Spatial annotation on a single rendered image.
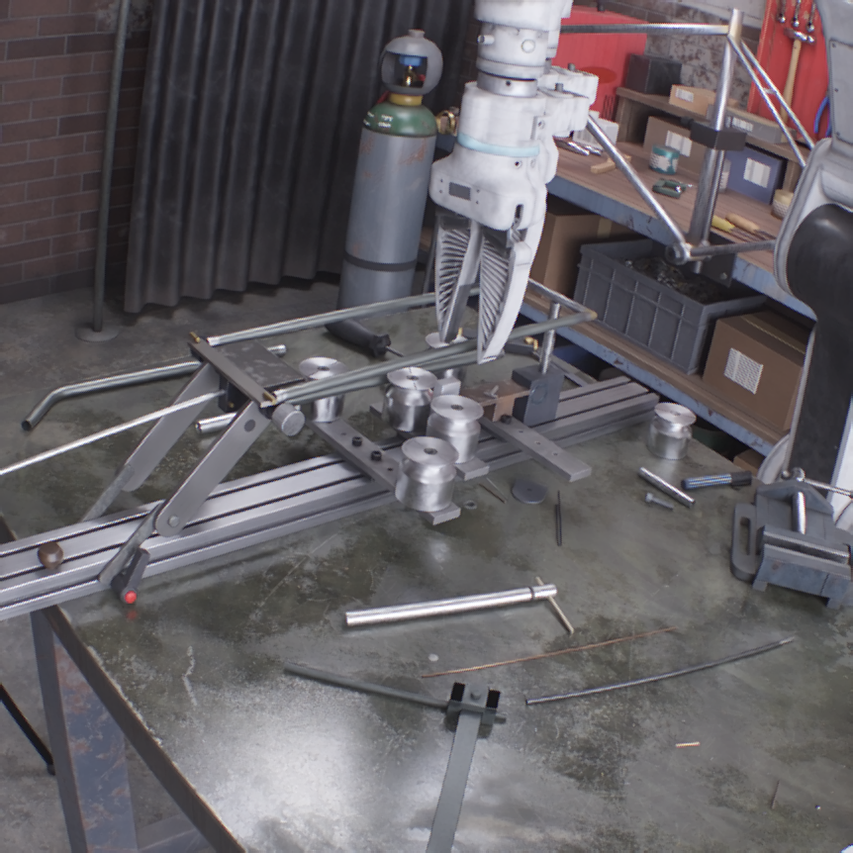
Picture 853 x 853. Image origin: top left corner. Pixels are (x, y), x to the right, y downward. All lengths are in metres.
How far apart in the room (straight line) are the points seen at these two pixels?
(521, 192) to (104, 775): 0.87
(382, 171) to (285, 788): 2.28
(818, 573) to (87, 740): 0.85
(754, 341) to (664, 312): 0.27
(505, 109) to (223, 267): 2.88
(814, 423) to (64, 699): 1.09
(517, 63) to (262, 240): 2.93
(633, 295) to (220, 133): 1.51
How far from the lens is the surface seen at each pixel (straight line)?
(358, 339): 1.33
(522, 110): 0.87
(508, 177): 0.88
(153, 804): 1.87
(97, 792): 1.37
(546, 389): 1.14
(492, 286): 0.93
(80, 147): 3.71
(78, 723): 1.27
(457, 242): 0.95
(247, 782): 0.73
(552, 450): 1.08
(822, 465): 1.57
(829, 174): 1.43
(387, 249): 2.92
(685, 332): 2.55
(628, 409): 1.25
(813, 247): 1.41
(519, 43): 0.86
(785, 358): 2.39
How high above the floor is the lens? 1.43
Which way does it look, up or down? 29 degrees down
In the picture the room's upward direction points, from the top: 10 degrees clockwise
